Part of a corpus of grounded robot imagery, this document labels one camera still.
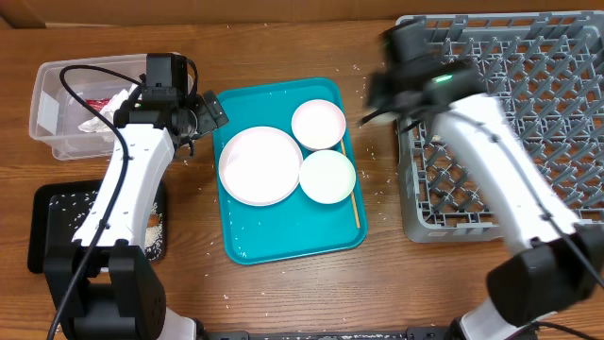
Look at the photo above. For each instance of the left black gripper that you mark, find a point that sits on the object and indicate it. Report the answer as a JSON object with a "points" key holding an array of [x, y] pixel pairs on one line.
{"points": [[208, 119]]}

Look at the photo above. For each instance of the teal serving tray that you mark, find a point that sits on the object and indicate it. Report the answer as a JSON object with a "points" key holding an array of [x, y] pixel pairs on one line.
{"points": [[295, 226]]}

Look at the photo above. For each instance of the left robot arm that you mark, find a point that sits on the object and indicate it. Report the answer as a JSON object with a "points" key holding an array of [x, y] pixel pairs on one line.
{"points": [[102, 284]]}

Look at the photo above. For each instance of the red snack wrapper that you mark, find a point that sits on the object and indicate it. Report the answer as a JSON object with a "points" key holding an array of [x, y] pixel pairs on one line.
{"points": [[98, 104]]}

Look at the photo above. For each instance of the white rice pile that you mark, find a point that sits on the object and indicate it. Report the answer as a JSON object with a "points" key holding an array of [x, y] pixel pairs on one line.
{"points": [[67, 213]]}

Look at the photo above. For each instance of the grey dishwasher rack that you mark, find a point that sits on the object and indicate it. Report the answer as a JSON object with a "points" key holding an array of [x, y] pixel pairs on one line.
{"points": [[546, 68]]}

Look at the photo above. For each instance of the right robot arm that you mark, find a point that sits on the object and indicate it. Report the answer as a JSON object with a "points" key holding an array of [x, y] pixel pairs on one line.
{"points": [[555, 258]]}

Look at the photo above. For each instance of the large white plate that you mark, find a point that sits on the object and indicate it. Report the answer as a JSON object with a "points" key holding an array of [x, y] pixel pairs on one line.
{"points": [[259, 166]]}

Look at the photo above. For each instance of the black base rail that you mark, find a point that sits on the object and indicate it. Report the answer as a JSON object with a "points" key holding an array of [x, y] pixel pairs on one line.
{"points": [[413, 333]]}

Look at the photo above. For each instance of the brown carrot stick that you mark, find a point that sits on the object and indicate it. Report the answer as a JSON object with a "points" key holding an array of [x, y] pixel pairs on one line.
{"points": [[153, 220]]}

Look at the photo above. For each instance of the black plastic tray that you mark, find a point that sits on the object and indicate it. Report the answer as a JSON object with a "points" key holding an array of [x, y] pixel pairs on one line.
{"points": [[37, 242]]}

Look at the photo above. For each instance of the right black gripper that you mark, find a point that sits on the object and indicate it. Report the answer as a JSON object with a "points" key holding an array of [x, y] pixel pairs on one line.
{"points": [[377, 100]]}

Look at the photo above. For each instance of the wooden chopstick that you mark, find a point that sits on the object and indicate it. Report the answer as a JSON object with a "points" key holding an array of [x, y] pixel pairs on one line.
{"points": [[351, 189]]}

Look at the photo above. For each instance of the white bowl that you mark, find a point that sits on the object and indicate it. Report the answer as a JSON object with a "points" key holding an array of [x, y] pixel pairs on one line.
{"points": [[318, 124]]}

